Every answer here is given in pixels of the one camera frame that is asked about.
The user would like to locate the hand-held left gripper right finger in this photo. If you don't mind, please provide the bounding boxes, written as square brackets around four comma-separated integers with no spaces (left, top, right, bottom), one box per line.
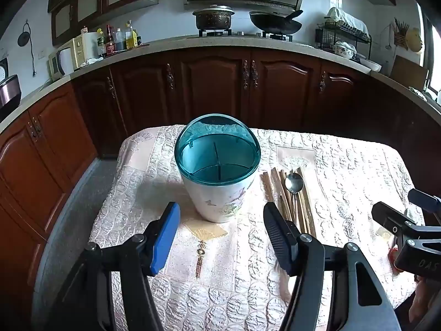
[263,203,402,331]

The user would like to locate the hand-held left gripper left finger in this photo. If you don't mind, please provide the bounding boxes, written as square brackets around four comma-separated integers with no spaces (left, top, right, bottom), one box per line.
[33,202,181,331]

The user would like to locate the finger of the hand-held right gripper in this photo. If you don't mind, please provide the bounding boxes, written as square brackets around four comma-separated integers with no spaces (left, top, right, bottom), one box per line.
[371,201,420,246]
[407,189,441,226]

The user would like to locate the bundle of chopsticks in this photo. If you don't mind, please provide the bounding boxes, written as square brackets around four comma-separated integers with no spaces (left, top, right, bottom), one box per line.
[260,167,317,238]

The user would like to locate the metal spoon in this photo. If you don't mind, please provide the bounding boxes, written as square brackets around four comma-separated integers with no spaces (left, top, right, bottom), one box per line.
[284,172,305,230]

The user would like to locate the white utensil holder teal lid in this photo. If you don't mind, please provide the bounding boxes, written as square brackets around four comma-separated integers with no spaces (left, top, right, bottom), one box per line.
[174,114,261,223]

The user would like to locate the person's right forearm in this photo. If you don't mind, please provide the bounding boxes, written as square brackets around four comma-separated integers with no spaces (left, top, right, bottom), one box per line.
[408,276,441,331]

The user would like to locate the cream quilted tablecloth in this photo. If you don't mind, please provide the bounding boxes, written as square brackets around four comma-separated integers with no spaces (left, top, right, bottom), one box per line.
[89,126,425,331]

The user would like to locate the wooden cutting board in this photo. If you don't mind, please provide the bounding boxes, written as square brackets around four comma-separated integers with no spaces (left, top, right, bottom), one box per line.
[389,55,429,92]

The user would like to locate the white bowl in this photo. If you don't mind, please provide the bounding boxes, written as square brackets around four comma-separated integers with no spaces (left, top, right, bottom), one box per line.
[358,58,382,73]

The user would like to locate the wooden base cabinets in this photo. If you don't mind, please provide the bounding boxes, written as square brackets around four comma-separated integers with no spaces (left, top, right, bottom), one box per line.
[0,46,441,283]

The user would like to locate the yellow strainer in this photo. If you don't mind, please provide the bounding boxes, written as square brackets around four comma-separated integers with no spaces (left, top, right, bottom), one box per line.
[406,28,423,53]

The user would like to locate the floral ceramic pot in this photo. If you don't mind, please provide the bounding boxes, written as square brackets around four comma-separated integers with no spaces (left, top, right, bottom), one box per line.
[332,41,357,59]

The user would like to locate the black dish rack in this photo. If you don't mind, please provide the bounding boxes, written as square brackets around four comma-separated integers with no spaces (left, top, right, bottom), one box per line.
[315,21,373,61]

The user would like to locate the stone kitchen countertop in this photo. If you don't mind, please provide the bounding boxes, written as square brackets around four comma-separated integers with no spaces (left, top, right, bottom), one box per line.
[0,34,441,135]

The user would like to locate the white cloth on rack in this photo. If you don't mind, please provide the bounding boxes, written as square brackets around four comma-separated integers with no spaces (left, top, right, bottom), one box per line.
[326,7,370,37]

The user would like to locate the dark bottle red label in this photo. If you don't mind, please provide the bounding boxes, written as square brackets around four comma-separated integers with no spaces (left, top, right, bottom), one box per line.
[105,25,116,56]

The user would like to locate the gas stove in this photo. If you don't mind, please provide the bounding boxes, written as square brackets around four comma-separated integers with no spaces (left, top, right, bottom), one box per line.
[198,29,293,41]

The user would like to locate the yellow cooking oil bottle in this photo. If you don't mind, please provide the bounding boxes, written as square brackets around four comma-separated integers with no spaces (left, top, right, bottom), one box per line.
[125,21,138,49]

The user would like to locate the cream small oven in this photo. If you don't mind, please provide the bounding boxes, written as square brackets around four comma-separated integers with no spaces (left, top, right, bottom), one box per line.
[48,37,85,81]

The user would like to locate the black wok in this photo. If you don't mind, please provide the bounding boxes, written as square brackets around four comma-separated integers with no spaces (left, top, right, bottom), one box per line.
[249,10,304,35]

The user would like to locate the purple rice cooker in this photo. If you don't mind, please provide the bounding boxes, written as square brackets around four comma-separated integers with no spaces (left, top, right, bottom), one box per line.
[0,57,22,111]

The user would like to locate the metal cooking pot with lid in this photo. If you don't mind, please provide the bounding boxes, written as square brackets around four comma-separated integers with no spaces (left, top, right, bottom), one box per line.
[192,5,235,31]

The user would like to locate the black hanging ladle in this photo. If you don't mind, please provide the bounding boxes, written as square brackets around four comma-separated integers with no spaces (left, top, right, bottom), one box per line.
[17,19,38,76]

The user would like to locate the wall chopstick holder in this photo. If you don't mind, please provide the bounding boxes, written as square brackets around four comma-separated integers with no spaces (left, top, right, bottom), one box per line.
[393,17,410,47]

